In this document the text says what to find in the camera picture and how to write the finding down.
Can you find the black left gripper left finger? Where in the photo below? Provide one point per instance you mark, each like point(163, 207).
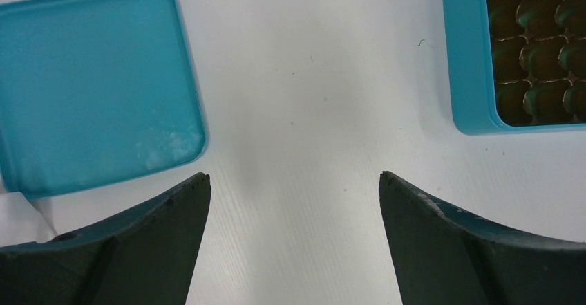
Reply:
point(143, 255)

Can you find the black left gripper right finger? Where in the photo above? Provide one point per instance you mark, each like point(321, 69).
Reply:
point(443, 254)

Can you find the teal chocolate box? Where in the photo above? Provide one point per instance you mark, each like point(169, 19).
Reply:
point(470, 69)

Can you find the white cloth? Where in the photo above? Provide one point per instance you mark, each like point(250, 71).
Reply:
point(22, 221)

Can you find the teal box lid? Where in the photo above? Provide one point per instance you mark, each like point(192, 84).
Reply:
point(95, 92)

